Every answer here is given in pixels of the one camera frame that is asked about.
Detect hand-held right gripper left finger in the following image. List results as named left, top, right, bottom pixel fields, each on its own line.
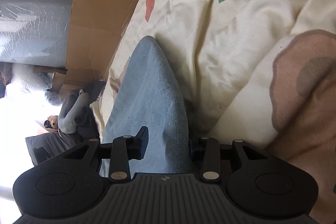
left=64, top=126, right=149, bottom=183

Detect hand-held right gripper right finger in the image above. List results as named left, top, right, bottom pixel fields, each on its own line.
left=188, top=136, right=269, bottom=183

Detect light blue jeans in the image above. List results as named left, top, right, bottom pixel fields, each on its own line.
left=100, top=35, right=192, bottom=178

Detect black garment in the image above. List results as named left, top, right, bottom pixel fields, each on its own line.
left=75, top=81, right=107, bottom=139

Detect grey neck pillow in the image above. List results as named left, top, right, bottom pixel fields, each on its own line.
left=57, top=90, right=91, bottom=134

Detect dark grey duvet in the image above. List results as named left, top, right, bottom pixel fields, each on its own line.
left=25, top=131, right=100, bottom=165

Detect small teddy bear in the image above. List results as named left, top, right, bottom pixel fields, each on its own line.
left=43, top=115, right=59, bottom=130

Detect cream bear print bed sheet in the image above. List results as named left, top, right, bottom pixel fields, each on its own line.
left=89, top=0, right=336, bottom=224

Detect white pillow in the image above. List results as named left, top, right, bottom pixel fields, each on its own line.
left=5, top=64, right=66, bottom=106

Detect low cardboard sheet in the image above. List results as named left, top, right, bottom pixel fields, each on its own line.
left=51, top=0, right=166, bottom=96

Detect grey pole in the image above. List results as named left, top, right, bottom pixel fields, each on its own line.
left=0, top=183, right=13, bottom=199

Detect grey plastic-wrapped mattress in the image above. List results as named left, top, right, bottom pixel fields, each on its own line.
left=0, top=0, right=76, bottom=68

